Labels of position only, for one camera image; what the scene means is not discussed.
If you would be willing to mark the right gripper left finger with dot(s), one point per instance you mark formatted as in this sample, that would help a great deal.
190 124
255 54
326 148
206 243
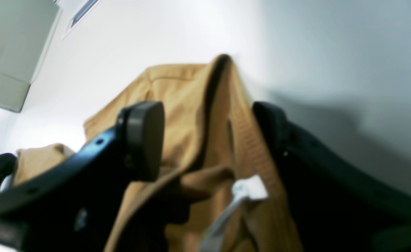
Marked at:
73 206

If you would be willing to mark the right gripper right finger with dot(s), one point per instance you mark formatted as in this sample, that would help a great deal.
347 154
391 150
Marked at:
336 207

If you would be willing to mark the tan brown t-shirt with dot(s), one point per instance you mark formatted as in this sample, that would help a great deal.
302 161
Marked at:
212 139

